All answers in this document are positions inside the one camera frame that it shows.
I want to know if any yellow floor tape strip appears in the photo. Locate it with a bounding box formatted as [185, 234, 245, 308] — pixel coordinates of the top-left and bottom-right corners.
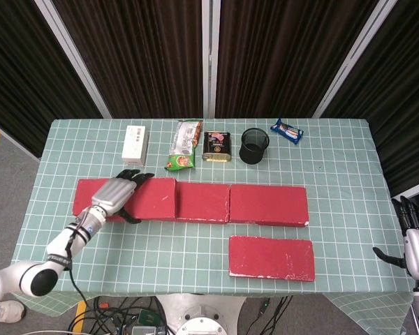
[71, 301, 88, 332]

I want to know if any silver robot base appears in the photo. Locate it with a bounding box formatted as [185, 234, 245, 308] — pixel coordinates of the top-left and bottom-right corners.
[156, 295, 247, 335]

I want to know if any green circuit board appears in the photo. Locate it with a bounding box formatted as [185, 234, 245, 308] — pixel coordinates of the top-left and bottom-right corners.
[138, 309, 159, 325]

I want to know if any red rectangular brick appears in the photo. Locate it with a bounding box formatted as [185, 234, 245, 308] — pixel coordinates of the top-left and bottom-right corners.
[174, 181, 230, 223]
[72, 179, 118, 221]
[228, 184, 309, 229]
[228, 234, 316, 282]
[106, 177, 177, 223]

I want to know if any silver partition post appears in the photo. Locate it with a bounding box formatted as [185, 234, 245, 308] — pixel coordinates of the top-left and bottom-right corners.
[312, 0, 394, 119]
[34, 0, 112, 119]
[201, 0, 220, 119]

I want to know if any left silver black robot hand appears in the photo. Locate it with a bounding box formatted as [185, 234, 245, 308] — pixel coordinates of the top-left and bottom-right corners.
[90, 169, 156, 224]

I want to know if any green checked tablecloth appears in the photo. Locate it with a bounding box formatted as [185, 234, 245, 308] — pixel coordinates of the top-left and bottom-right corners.
[8, 118, 418, 327]

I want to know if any white shoe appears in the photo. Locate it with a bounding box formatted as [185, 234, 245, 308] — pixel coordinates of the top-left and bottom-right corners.
[0, 299, 26, 324]

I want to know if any blue cookie packet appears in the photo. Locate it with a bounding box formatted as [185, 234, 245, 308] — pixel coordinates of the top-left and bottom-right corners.
[270, 118, 304, 146]

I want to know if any dark ribbed partition panel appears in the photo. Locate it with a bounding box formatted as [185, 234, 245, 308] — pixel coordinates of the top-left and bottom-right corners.
[52, 0, 205, 119]
[323, 0, 419, 198]
[0, 0, 104, 158]
[216, 0, 380, 119]

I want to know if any black cable tangle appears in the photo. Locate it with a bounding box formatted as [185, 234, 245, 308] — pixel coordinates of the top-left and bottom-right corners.
[68, 296, 168, 335]
[256, 296, 294, 335]

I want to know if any black mesh pen holder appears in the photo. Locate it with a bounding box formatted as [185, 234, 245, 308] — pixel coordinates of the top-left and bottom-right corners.
[239, 127, 270, 165]

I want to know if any grey electronics box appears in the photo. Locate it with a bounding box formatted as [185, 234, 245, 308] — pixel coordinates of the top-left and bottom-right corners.
[129, 325, 160, 335]

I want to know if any green white snack packet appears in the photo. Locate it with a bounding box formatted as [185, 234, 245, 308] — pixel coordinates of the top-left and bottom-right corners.
[164, 120, 203, 172]

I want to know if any black gold luncheon meat can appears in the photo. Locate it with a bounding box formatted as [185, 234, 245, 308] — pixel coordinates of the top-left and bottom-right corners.
[201, 131, 233, 163]

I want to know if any white cardboard box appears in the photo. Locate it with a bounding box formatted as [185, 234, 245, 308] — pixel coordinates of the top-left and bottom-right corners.
[121, 125, 150, 167]

